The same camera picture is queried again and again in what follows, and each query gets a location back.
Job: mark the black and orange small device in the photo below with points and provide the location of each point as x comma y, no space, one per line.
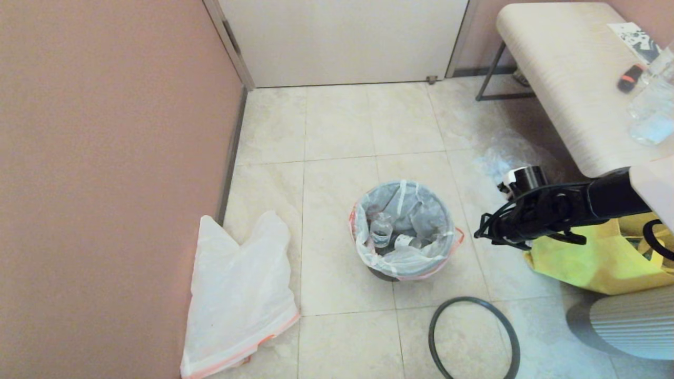
630,79

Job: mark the clear plastic water bottle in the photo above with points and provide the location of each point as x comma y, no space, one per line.
381,231

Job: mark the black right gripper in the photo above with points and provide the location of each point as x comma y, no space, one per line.
526,221

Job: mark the grey ribbed round object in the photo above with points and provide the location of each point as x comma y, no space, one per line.
632,321

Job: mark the dark grey shoe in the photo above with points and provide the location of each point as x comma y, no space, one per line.
521,78

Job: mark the black trash bin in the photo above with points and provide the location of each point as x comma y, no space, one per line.
382,273

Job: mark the white door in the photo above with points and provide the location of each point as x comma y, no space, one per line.
342,42

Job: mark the yellow tote bag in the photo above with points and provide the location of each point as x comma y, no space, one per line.
579,263

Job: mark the beige table with metal legs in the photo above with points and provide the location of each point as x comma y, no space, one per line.
568,79

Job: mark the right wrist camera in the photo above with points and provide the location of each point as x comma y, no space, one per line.
508,181

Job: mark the black and white leaflet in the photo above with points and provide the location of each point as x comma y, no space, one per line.
634,41

